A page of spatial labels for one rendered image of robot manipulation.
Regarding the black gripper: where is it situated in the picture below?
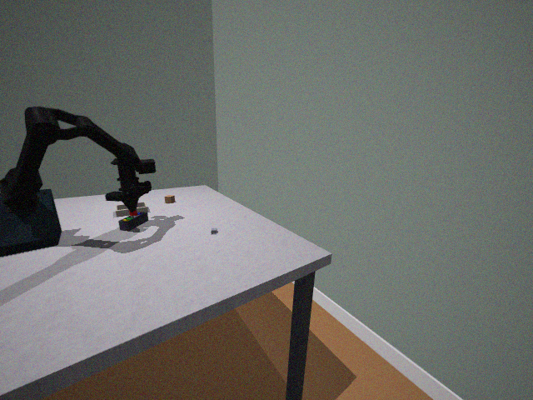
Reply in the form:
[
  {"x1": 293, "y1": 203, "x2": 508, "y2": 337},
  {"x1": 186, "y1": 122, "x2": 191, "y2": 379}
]
[{"x1": 106, "y1": 175, "x2": 142, "y2": 213}]

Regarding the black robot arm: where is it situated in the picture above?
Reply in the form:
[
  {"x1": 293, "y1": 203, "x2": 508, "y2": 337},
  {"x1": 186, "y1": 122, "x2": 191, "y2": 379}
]
[{"x1": 0, "y1": 107, "x2": 156, "y2": 212}]

